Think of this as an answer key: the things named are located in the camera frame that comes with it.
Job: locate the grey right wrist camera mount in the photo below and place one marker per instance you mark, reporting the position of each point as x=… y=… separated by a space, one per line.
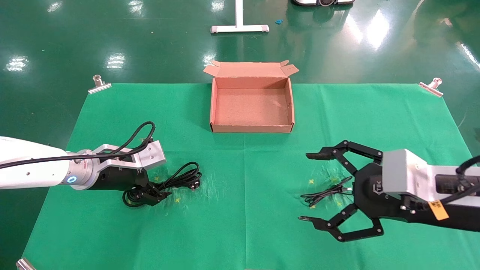
x=405 y=172

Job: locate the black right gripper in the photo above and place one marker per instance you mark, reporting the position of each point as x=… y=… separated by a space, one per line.
x=369 y=191

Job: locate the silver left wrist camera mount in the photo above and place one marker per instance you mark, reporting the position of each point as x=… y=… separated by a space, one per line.
x=150 y=155

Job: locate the open brown cardboard box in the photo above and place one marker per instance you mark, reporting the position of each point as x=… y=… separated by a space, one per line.
x=251 y=108

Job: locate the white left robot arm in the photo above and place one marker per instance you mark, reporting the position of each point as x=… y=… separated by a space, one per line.
x=30 y=168

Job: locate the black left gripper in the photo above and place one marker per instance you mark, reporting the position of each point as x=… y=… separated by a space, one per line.
x=120 y=179

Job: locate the silver metal binder clip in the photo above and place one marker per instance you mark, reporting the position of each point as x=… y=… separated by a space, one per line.
x=25 y=265
x=99 y=88
x=431 y=89

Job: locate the yellow label tag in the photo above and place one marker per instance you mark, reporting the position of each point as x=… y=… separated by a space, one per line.
x=438 y=210

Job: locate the green table cloth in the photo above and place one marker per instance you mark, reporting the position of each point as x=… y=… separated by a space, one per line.
x=243 y=225

